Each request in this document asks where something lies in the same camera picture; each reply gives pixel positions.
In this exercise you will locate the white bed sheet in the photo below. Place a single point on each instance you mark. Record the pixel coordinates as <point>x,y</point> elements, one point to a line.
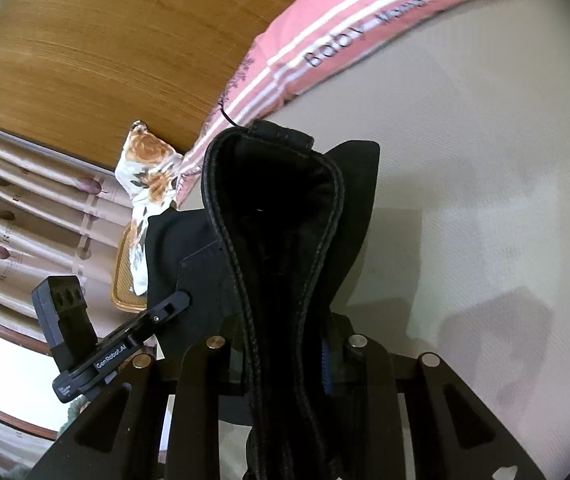
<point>465,160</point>

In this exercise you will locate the striped curtain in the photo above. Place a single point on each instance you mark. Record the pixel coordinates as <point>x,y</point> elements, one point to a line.
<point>25,210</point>

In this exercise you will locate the black pants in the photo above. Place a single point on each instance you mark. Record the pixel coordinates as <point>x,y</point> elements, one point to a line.
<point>275,240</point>

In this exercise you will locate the pink striped blanket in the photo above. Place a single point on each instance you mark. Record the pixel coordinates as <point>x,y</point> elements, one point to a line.
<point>325,20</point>

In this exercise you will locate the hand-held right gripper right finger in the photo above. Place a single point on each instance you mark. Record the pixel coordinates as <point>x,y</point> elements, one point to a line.
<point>365,367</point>

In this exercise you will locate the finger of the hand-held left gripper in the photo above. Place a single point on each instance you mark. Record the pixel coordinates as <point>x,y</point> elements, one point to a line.
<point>162,312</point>

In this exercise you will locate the floral cloth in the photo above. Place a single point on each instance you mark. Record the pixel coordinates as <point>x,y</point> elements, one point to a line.
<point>152,175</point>

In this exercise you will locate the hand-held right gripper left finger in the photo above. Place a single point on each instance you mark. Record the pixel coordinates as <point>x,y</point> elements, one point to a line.
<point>205,375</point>

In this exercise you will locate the wicker basket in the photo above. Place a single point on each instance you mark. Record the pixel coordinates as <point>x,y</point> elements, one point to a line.
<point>125,286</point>

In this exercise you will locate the wooden headboard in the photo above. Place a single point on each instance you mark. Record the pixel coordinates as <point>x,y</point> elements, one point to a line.
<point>90,50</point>

